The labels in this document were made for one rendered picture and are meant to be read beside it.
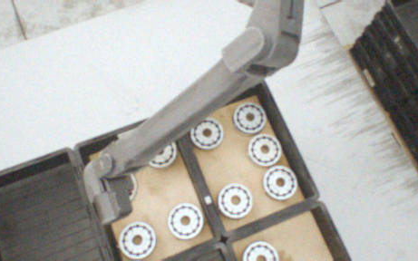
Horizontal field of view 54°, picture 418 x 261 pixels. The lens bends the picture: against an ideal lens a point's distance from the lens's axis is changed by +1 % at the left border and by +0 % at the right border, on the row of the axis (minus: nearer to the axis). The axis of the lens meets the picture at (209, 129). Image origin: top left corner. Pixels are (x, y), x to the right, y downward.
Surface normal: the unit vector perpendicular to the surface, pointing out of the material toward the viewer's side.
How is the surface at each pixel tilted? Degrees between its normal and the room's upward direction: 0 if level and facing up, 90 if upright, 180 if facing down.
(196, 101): 44
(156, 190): 0
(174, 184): 0
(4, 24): 0
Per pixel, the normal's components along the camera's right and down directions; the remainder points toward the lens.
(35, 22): 0.05, -0.30
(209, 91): -0.58, 0.09
